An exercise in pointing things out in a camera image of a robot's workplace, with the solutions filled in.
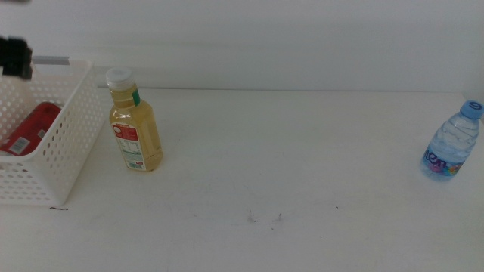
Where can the yellow tea bottle white cap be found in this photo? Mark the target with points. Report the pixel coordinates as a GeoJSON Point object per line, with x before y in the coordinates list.
{"type": "Point", "coordinates": [136, 128]}

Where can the clear water bottle blue cap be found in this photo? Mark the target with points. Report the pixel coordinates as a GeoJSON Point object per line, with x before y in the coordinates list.
{"type": "Point", "coordinates": [450, 143]}

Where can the red cola can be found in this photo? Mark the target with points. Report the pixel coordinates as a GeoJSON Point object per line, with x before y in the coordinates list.
{"type": "Point", "coordinates": [34, 128]}

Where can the white perforated plastic basket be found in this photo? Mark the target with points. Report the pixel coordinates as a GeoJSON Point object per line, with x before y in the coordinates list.
{"type": "Point", "coordinates": [75, 132]}

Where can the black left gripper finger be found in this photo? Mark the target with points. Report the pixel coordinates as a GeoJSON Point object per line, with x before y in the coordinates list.
{"type": "Point", "coordinates": [15, 56]}

